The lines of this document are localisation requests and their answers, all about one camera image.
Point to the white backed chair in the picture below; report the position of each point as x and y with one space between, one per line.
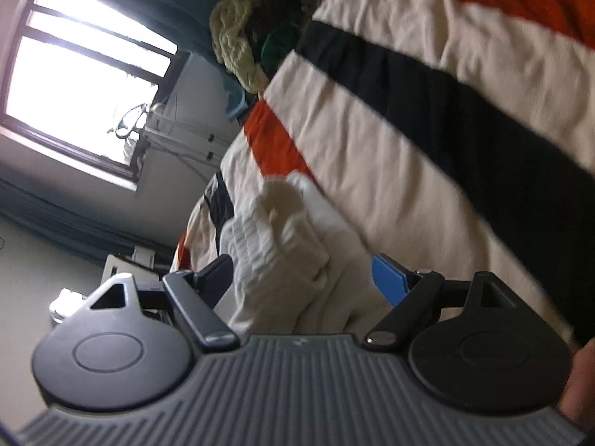
142 264

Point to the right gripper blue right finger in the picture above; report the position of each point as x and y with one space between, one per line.
415 300

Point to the person right hand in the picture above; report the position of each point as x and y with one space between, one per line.
578 399

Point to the striped orange black white bedsheet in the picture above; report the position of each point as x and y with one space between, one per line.
456 135

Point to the dark green garment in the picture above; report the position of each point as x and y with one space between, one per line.
277 45

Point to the wavy vanity mirror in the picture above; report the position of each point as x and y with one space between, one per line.
65 305

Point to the dark framed window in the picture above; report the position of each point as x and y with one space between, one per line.
78 79

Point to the teal left curtain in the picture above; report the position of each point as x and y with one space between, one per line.
79 235

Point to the yellow knitted blanket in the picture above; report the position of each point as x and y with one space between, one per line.
231 46

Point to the white zip-up sweatshirt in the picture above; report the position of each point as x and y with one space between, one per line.
299 267

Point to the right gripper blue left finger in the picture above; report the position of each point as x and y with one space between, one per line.
194 296

